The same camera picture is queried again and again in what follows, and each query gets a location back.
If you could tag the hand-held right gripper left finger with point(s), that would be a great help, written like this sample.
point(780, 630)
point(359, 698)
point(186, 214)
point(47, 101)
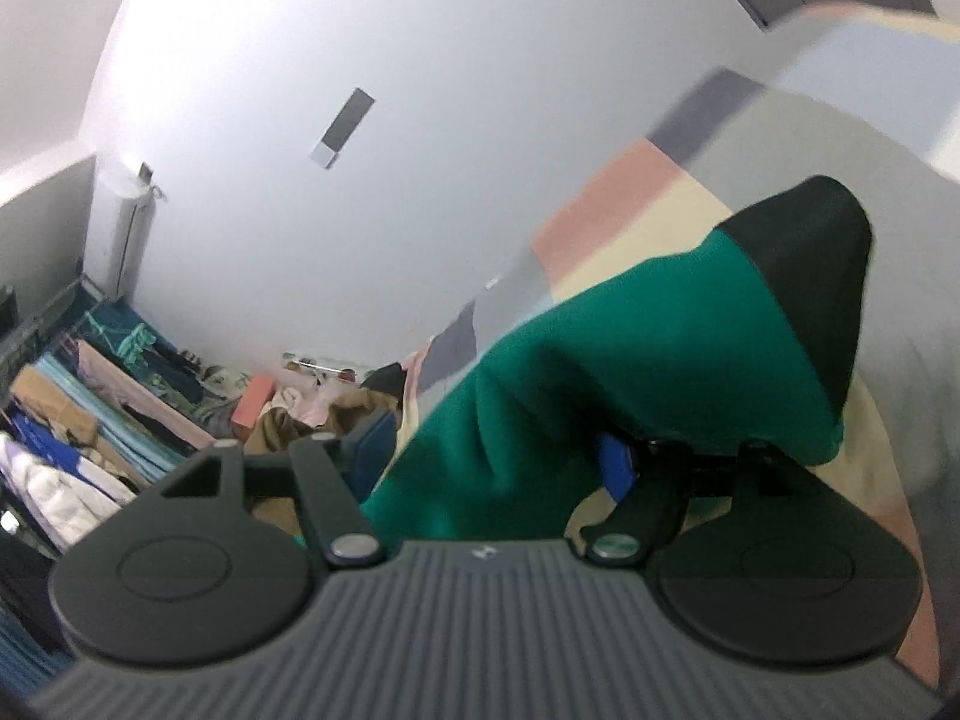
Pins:
point(371, 461)

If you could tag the black garment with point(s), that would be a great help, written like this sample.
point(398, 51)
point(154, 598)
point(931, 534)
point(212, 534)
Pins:
point(386, 382)

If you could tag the row of hanging clothes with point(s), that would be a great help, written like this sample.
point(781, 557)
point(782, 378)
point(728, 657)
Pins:
point(75, 405)

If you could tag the white air conditioner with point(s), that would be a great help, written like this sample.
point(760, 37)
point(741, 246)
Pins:
point(124, 225)

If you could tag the small white item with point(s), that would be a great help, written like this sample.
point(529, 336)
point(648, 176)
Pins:
point(319, 365)

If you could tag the grey and white wall panel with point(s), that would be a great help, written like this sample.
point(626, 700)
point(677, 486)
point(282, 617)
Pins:
point(345, 124)

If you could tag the pale pink cloth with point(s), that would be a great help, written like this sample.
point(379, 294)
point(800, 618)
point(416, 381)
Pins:
point(304, 401)

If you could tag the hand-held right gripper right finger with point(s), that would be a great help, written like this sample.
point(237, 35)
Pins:
point(616, 469)

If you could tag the brown garment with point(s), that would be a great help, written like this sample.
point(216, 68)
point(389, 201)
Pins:
point(277, 427)

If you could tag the orange box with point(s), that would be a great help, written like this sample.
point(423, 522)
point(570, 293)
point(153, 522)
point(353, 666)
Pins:
point(251, 409)

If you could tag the dark clothes rail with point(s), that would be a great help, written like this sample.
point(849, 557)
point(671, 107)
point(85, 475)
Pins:
point(37, 322)

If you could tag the green hoodie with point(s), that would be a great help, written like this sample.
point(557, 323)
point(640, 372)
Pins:
point(600, 360)

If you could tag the patchwork bedspread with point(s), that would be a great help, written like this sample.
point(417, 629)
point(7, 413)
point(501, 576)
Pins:
point(750, 135)

